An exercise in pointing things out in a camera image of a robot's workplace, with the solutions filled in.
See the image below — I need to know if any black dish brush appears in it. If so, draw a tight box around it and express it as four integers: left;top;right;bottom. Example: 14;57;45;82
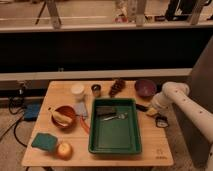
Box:
136;104;169;128

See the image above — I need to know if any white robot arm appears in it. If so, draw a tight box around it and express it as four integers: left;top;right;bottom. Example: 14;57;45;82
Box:
150;82;213;171

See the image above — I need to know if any green plastic tray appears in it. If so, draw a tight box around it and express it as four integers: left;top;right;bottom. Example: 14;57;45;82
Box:
88;98;142;155

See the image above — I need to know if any dark sponge in tray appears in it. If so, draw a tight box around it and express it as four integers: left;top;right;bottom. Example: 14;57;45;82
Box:
96;106;116;116

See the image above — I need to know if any purple bowl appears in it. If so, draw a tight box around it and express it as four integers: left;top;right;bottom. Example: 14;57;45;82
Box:
134;79;157;97

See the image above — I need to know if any silver fork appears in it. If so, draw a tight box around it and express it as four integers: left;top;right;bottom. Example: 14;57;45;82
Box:
102;114;128;121

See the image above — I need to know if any bunch of dark grapes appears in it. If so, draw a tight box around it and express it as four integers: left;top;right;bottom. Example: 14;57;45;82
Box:
109;79;126;97

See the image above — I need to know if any small dark metal cup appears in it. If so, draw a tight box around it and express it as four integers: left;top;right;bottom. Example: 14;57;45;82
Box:
91;84;101;98

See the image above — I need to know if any wooden table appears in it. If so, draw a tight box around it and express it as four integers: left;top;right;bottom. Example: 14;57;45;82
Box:
22;81;173;167

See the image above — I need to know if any white cup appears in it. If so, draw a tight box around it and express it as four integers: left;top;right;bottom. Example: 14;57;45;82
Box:
71;83;85;100

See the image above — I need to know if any orange bowl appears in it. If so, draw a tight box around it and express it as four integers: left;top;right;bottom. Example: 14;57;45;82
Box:
49;106;76;129

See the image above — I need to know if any banana in bowl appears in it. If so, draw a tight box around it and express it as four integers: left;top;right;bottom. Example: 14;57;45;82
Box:
53;111;72;124

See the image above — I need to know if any apple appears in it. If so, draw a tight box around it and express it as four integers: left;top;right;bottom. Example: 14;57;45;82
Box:
56;142;73;160

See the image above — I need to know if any teal sponge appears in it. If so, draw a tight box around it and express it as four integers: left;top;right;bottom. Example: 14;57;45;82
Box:
31;133;58;152

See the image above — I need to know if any blue box on floor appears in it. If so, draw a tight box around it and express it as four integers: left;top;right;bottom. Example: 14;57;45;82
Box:
24;103;41;121

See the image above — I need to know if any red handled utensil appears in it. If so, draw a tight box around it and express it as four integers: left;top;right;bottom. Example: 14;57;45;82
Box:
80;116;90;134

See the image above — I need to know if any black cable on floor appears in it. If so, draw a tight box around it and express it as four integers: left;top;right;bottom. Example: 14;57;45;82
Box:
0;87;28;148

